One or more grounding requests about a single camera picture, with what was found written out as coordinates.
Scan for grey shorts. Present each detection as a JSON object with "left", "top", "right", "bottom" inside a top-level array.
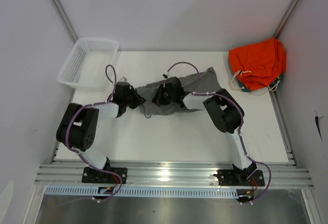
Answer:
[{"left": 136, "top": 67, "right": 221, "bottom": 118}]

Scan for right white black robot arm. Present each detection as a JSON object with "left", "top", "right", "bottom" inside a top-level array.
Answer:
[{"left": 152, "top": 77, "right": 257, "bottom": 185}]

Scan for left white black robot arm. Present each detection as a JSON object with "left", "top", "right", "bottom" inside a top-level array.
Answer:
[{"left": 56, "top": 82, "right": 146, "bottom": 183}]

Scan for teal shorts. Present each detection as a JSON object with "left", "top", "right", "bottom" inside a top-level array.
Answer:
[{"left": 237, "top": 74, "right": 283, "bottom": 93}]

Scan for orange shorts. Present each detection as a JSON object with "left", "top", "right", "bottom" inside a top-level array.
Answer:
[{"left": 228, "top": 37, "right": 286, "bottom": 91}]

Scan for white plastic basket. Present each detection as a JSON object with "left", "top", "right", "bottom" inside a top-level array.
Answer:
[{"left": 57, "top": 37, "right": 119, "bottom": 91}]

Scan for left corner aluminium profile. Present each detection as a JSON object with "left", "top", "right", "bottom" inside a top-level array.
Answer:
[{"left": 50, "top": 0, "right": 78, "bottom": 43}]

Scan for corner aluminium profile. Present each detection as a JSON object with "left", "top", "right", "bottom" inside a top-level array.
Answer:
[
  {"left": 50, "top": 0, "right": 78, "bottom": 43},
  {"left": 273, "top": 0, "right": 302, "bottom": 39}
]

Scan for right corner aluminium profile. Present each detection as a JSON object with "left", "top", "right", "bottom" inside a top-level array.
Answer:
[{"left": 273, "top": 0, "right": 302, "bottom": 39}]

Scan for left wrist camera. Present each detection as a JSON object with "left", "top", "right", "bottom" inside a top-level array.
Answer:
[{"left": 119, "top": 76, "right": 128, "bottom": 83}]

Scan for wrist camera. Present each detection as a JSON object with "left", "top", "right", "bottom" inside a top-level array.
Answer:
[
  {"left": 162, "top": 72, "right": 171, "bottom": 79},
  {"left": 119, "top": 76, "right": 128, "bottom": 83}
]

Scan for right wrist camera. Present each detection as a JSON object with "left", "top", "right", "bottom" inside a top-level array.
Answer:
[{"left": 162, "top": 72, "right": 171, "bottom": 79}]

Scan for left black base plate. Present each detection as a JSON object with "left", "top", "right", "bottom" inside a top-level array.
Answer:
[{"left": 81, "top": 167, "right": 128, "bottom": 185}]

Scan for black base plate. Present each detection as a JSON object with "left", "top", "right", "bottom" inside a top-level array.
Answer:
[
  {"left": 213, "top": 169, "right": 265, "bottom": 187},
  {"left": 81, "top": 167, "right": 128, "bottom": 185}
]

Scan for slotted white cable duct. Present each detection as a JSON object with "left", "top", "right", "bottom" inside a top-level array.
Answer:
[{"left": 45, "top": 185, "right": 238, "bottom": 199}]

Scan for aluminium mounting rail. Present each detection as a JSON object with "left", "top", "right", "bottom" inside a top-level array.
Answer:
[{"left": 34, "top": 160, "right": 314, "bottom": 189}]

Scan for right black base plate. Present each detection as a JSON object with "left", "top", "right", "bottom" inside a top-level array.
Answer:
[{"left": 213, "top": 169, "right": 265, "bottom": 187}]

